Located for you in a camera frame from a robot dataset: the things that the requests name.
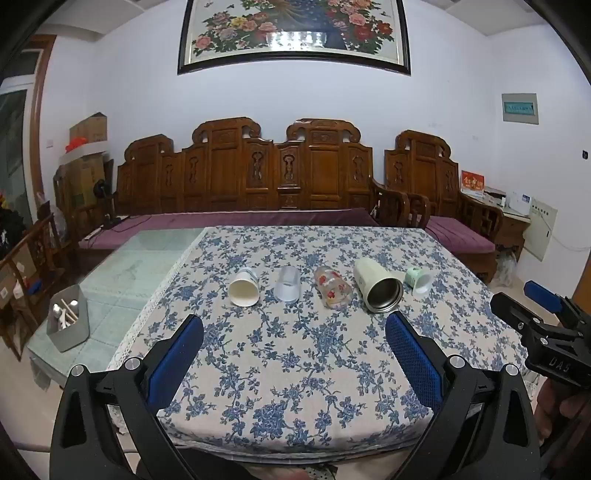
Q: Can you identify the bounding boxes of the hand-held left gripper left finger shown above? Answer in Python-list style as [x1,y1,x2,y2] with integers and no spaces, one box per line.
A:
[51,314,204,480]

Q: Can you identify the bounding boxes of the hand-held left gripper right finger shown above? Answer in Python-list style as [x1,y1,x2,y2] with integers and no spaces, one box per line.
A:
[385,311,541,480]

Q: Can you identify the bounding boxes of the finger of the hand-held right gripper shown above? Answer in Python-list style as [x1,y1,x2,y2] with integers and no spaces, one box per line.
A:
[490,292,557,340]
[523,280,578,321]

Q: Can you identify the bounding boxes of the small green white cup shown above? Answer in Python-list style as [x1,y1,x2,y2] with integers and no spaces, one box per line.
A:
[404,267,435,295]

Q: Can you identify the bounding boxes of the cream steel insulated cup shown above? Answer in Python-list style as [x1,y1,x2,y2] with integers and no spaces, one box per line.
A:
[353,257,405,314]

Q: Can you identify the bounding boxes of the white paper cup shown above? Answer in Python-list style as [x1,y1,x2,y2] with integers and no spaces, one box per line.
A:
[229,268,261,307]

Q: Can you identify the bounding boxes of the red flower glass cup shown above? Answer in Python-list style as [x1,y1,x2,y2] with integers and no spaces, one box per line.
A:
[313,266,354,310]

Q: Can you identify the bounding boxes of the clear plastic cup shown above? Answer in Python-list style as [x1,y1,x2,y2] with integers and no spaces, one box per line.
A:
[273,266,302,304]

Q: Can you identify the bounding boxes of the person's right hand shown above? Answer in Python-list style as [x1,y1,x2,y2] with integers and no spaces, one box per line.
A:
[536,381,583,441]

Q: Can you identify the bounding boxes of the clear plastic bag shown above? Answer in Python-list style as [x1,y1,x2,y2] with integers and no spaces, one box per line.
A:
[496,249,519,283]

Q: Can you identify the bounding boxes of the grey metal cabinet box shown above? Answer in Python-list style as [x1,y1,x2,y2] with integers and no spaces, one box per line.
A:
[523,196,558,262]

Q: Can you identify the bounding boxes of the wooden side table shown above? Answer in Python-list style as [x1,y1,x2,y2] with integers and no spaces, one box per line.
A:
[461,188,533,261]

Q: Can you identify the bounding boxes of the short purple seat cushion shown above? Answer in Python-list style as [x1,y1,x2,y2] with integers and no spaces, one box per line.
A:
[424,215,496,255]

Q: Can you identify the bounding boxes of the white box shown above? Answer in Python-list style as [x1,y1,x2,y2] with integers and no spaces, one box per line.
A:
[505,191,532,216]

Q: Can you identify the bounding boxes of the grey utensil container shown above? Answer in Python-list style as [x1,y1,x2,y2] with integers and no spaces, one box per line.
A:
[46,284,90,353]

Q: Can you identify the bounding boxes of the pale chopsticks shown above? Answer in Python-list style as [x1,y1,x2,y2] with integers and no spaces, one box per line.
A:
[62,299,81,329]

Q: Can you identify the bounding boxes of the blue floral tablecloth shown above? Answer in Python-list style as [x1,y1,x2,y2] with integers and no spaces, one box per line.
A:
[107,226,530,456]

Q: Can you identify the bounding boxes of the red box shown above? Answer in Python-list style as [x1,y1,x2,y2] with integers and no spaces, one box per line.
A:
[460,169,485,199]

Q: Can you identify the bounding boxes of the long purple seat cushion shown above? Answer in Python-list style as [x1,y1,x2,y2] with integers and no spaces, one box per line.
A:
[78,207,380,251]

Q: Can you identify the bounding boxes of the carved wooden armchair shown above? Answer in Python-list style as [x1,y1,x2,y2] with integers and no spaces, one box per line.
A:
[384,130,504,283]

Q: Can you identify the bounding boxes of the wooden side chair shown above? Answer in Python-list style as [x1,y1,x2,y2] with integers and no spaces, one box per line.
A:
[0,216,66,361]

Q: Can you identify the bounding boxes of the black desk fan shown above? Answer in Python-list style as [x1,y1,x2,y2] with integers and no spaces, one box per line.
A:
[92,179,122,230]

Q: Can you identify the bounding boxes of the carved wooden bench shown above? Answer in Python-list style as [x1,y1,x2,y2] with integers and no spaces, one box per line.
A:
[113,116,410,228]

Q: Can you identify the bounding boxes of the large cardboard box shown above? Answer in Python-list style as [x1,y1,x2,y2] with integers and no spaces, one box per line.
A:
[55,153,112,210]

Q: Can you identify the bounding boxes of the small cardboard box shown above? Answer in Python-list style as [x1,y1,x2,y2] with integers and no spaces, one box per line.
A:
[69,113,109,149]

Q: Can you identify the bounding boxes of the framed flower painting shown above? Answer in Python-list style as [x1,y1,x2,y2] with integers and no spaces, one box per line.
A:
[177,0,412,76]

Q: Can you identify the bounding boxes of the wall electrical panel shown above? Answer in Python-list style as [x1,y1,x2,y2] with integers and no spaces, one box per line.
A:
[501,92,540,126]

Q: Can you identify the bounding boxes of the wooden door frame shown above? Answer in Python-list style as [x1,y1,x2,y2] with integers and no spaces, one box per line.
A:
[0,34,57,222]

